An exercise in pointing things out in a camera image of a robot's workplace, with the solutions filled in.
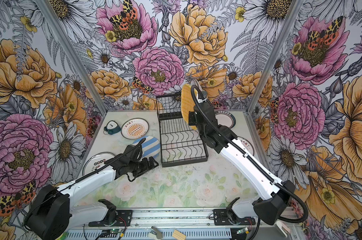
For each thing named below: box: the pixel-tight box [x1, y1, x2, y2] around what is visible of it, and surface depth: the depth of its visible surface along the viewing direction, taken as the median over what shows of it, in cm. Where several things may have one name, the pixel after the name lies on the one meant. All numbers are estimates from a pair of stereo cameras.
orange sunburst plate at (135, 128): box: [121, 118, 150, 140], surface depth 113 cm
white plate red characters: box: [82, 152, 116, 176], surface depth 95 cm
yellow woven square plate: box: [181, 83, 197, 130], surface depth 79 cm
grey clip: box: [148, 226, 163, 240], surface depth 71 cm
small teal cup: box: [103, 120, 122, 135], surface depth 109 cm
